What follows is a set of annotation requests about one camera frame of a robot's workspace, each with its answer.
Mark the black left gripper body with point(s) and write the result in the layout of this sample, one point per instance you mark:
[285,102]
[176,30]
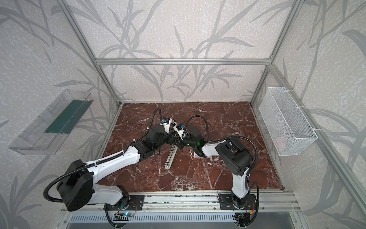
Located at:
[169,131]

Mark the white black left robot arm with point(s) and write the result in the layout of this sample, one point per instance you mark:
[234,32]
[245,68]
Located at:
[79,185]

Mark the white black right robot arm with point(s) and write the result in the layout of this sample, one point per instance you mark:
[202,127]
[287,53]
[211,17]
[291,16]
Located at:
[239,154]

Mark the green circuit board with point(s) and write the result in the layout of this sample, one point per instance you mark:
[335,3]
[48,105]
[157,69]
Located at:
[124,216]

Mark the pink object in basket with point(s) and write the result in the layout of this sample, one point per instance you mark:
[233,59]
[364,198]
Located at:
[280,143]

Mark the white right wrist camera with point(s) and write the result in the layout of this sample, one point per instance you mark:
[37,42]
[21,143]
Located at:
[180,130]

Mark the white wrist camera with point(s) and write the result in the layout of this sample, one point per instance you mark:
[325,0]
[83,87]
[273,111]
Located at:
[180,130]
[166,123]

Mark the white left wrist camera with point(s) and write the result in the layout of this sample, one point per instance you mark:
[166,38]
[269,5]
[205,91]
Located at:
[166,123]

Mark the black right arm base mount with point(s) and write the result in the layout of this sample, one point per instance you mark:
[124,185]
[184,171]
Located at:
[232,202]

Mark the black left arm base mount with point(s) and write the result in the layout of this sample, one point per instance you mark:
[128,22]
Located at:
[133,203]

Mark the white wire mesh basket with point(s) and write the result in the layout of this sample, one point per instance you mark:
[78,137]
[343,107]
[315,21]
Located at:
[283,117]

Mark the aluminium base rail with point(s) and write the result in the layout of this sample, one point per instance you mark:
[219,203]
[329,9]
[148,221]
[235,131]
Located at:
[275,209]

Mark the clear plastic wall tray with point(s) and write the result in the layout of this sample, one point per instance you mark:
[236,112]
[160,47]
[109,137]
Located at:
[46,134]

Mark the aluminium frame profiles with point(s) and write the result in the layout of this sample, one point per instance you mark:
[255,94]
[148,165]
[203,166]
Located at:
[354,187]

